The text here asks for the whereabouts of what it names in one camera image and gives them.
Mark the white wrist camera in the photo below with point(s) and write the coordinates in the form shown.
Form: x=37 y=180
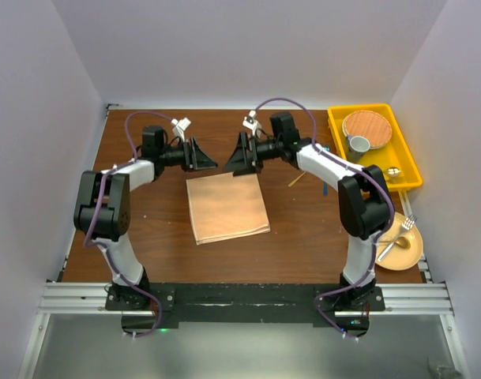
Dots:
x=179 y=127
x=251 y=123

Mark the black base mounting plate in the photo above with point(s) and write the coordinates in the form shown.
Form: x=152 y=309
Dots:
x=267 y=303

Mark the gold spoon on table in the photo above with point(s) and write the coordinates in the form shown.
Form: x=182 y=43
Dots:
x=294 y=181

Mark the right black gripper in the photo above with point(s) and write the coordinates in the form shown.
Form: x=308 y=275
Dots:
x=239 y=160

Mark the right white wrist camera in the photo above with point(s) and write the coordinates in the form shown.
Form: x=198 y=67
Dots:
x=251 y=123

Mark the silver fork on plate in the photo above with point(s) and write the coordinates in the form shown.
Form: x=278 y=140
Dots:
x=406 y=226

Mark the gold black spoon in tray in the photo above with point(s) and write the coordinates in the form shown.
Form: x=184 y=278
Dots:
x=392 y=173

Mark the beige round plate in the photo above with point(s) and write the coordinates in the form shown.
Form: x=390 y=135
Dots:
x=406 y=252

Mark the grey white cup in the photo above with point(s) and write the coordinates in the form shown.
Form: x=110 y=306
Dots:
x=357 y=146

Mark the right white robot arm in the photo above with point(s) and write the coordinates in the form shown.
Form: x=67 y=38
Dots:
x=365 y=206

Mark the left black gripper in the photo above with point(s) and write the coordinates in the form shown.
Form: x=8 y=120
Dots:
x=193 y=158

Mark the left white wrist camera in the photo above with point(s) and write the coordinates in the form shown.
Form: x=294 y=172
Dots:
x=179 y=127

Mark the yellow plastic tray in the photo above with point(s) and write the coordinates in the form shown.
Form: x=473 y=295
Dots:
x=396 y=153

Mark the aluminium rail frame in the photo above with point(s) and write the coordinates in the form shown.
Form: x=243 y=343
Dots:
x=74 y=336

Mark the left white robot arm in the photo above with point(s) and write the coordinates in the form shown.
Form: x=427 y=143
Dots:
x=102 y=209

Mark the gold spoon on plate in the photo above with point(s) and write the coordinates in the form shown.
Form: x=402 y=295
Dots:
x=402 y=242

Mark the woven orange round plate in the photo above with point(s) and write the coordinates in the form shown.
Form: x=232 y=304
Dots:
x=369 y=124

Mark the peach satin napkin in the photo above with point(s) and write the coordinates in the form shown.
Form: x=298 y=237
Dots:
x=224 y=206

